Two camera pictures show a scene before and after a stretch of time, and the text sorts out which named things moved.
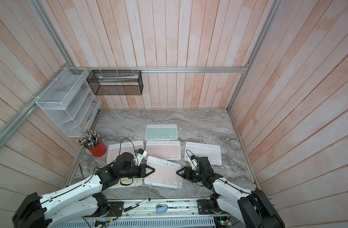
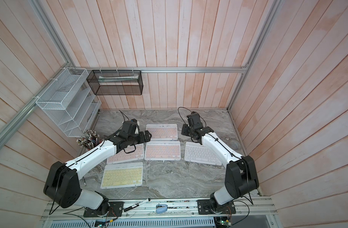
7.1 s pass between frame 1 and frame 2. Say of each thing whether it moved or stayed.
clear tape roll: stayed
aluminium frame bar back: stayed
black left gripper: moved
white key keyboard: stayed
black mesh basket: stayed
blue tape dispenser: stayed
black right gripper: moved
